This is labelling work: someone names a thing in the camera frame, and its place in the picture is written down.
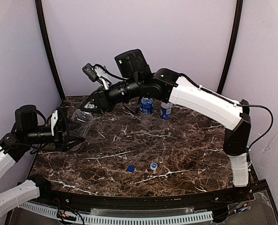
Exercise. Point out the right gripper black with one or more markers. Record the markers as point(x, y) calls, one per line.
point(101, 100)

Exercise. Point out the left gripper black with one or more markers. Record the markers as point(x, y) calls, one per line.
point(59, 134)

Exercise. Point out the small clear bottle white cap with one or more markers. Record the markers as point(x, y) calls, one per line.
point(80, 123)

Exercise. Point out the Pocari Sweat bottle blue label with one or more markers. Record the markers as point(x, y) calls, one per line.
point(147, 110)

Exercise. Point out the blue Pepsi bottle cap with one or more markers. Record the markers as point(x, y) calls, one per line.
point(131, 168)

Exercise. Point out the Pepsi bottle blue label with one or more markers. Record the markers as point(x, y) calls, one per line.
point(165, 111)

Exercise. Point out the white blue bottle cap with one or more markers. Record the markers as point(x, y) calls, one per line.
point(153, 166)

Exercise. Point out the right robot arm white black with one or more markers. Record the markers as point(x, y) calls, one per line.
point(169, 86)

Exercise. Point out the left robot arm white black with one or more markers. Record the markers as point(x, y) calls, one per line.
point(27, 135)

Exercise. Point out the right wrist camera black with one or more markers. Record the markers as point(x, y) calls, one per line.
point(97, 73)

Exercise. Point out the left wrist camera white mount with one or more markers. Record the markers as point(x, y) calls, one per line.
point(54, 119)

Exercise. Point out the black table front rail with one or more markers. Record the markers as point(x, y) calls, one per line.
point(214, 200)

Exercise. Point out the small circuit board with wires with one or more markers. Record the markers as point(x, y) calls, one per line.
point(65, 217)

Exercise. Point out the grey slotted cable duct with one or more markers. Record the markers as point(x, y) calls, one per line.
point(84, 218)

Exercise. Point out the black left corner post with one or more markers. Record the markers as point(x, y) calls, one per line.
point(48, 49)

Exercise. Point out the black corner post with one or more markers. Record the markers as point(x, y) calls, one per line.
point(48, 49)
point(231, 46)

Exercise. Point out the black right corner post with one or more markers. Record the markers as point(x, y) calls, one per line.
point(231, 46)

